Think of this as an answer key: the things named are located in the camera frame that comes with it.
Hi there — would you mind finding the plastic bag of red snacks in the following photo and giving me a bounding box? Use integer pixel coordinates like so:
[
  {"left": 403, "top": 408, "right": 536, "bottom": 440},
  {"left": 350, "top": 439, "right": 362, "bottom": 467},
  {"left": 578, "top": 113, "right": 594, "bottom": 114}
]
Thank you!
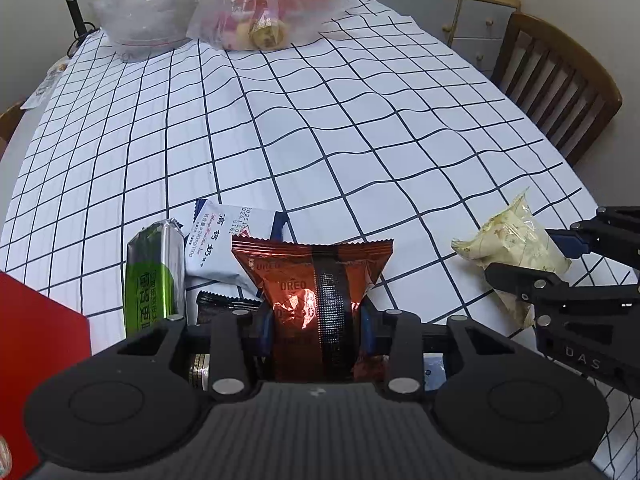
[{"left": 187, "top": 0, "right": 351, "bottom": 52}]

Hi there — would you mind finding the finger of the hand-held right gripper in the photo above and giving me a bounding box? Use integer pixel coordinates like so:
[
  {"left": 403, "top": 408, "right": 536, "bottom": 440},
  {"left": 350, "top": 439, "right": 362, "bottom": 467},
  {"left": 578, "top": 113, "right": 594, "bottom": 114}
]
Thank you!
[
  {"left": 484, "top": 261, "right": 640, "bottom": 317},
  {"left": 545, "top": 205, "right": 640, "bottom": 263}
]

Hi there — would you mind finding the white paper sachet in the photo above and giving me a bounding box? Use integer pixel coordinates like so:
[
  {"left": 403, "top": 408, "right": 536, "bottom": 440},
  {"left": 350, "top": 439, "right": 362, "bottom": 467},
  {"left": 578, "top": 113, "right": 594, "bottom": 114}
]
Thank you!
[{"left": 22, "top": 57, "right": 71, "bottom": 108}]

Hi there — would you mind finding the dark snack packet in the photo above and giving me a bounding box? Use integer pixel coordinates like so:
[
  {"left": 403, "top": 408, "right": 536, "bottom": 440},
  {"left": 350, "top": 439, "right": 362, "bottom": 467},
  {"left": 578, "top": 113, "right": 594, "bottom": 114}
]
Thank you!
[{"left": 196, "top": 290, "right": 263, "bottom": 326}]

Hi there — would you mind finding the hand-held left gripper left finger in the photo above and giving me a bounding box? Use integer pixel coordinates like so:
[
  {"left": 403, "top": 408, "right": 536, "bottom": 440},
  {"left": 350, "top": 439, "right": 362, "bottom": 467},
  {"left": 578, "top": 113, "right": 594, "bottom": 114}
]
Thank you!
[{"left": 92, "top": 310, "right": 275, "bottom": 401}]

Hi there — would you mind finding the white wooden-topped cabinet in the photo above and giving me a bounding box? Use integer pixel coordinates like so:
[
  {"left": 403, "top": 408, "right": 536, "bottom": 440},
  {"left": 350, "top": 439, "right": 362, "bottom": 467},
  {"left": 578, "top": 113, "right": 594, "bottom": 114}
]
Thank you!
[{"left": 342, "top": 0, "right": 521, "bottom": 73}]

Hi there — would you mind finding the green snack packet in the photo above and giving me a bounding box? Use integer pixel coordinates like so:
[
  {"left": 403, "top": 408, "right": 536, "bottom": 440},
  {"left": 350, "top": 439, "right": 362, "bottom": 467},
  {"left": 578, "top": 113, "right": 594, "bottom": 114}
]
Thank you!
[{"left": 125, "top": 218, "right": 187, "bottom": 338}]

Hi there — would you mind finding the red-brown cookie packet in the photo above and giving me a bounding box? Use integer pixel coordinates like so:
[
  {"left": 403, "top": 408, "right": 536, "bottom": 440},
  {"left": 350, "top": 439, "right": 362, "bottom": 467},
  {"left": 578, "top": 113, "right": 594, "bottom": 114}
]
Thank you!
[{"left": 231, "top": 237, "right": 394, "bottom": 383}]

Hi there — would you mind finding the white blue-edged snack packet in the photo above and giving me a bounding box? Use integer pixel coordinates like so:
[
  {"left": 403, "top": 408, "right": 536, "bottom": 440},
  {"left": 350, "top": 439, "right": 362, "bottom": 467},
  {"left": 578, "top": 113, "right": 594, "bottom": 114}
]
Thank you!
[{"left": 182, "top": 199, "right": 290, "bottom": 301}]

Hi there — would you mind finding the gold foil candy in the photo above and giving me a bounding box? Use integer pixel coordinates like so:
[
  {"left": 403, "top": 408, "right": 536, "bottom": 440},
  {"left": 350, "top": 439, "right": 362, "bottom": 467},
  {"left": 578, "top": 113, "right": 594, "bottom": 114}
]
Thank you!
[{"left": 189, "top": 354, "right": 212, "bottom": 392}]

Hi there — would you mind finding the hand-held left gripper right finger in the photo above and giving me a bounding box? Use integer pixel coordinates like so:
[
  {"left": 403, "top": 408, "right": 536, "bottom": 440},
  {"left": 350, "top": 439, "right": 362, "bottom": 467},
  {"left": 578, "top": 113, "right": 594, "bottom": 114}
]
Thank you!
[{"left": 357, "top": 309, "right": 541, "bottom": 401}]

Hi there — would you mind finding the silver desk lamp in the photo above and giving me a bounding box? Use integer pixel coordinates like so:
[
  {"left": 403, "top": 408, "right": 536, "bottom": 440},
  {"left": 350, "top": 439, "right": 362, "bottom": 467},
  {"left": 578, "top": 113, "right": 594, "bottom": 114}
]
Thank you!
[{"left": 62, "top": 0, "right": 101, "bottom": 56}]

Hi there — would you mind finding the dark-seated wooden chair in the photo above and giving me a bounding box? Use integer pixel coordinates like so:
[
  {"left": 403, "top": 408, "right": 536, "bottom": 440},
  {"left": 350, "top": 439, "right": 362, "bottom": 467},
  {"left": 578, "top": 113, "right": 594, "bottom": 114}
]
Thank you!
[{"left": 492, "top": 12, "right": 623, "bottom": 166}]

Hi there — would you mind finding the white checked tablecloth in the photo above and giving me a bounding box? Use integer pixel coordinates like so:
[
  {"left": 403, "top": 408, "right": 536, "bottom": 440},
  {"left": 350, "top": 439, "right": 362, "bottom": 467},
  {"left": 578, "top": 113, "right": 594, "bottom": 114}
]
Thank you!
[{"left": 0, "top": 0, "right": 640, "bottom": 480}]

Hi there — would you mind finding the pale yellow snack packet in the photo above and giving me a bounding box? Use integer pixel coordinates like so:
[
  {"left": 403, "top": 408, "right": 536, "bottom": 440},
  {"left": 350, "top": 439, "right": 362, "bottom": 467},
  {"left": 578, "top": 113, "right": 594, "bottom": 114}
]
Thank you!
[{"left": 451, "top": 187, "right": 572, "bottom": 329}]

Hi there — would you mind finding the red cardboard box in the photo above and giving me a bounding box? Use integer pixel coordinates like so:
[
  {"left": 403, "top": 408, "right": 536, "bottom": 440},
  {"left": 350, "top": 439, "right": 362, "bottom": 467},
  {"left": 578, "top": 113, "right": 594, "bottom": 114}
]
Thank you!
[{"left": 0, "top": 270, "right": 92, "bottom": 478}]

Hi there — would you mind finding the clear plastic bag with container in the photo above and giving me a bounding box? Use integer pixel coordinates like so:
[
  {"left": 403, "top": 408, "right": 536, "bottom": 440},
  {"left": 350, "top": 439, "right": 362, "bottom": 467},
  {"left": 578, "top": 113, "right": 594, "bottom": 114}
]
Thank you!
[{"left": 65, "top": 0, "right": 206, "bottom": 63}]

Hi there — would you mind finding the light blue cookie packet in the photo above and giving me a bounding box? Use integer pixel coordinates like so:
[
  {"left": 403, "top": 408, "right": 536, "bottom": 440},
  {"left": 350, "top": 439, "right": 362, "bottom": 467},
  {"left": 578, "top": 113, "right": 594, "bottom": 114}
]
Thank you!
[{"left": 424, "top": 355, "right": 447, "bottom": 391}]

